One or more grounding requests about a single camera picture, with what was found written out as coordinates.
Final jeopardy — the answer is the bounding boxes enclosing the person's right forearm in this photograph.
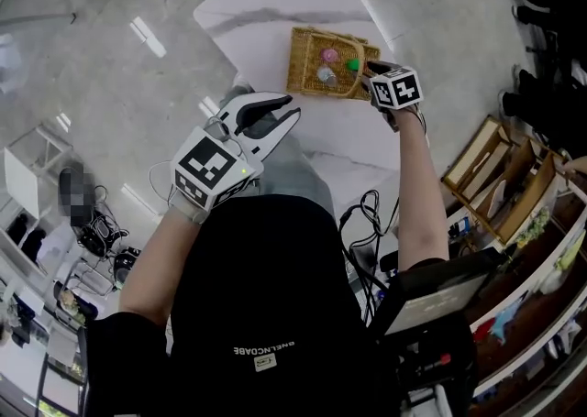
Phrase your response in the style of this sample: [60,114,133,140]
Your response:
[394,104,450,275]

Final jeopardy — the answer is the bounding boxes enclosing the white metal shelving unit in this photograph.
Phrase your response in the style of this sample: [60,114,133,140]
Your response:
[439,167,587,417]

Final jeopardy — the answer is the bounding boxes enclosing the person's black shirt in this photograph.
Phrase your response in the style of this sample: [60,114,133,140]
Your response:
[84,194,401,417]

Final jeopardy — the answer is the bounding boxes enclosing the black cable bundle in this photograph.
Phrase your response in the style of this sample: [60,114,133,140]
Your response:
[338,189,401,330]

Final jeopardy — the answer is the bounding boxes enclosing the white artificial flowers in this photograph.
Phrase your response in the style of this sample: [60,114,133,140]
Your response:
[515,205,551,247]

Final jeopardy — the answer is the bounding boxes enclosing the woven wicker basket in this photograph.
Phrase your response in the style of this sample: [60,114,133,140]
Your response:
[285,26,382,102]

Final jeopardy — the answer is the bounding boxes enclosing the black screen device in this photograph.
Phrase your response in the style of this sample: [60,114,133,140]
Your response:
[382,251,495,339]

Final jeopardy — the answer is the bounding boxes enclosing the person's left forearm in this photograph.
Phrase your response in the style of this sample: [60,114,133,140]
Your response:
[117,207,204,328]

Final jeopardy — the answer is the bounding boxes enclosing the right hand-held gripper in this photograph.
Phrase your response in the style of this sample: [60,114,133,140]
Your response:
[360,60,426,133]

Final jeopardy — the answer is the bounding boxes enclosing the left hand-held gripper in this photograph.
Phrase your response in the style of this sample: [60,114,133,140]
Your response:
[169,90,303,214]

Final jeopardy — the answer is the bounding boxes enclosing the wooden shelf trolley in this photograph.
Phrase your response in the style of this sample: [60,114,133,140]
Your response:
[440,114,569,247]

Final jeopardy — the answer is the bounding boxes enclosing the small silver round object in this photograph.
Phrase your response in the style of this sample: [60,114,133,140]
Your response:
[316,65,338,88]

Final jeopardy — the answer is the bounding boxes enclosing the white panel frame stand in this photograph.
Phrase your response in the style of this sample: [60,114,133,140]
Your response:
[0,124,74,224]

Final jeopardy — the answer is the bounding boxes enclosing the black equipment pack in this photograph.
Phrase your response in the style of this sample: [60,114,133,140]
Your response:
[393,313,479,417]

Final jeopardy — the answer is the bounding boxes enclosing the white plate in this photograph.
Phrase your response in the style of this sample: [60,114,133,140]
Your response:
[487,178,509,220]

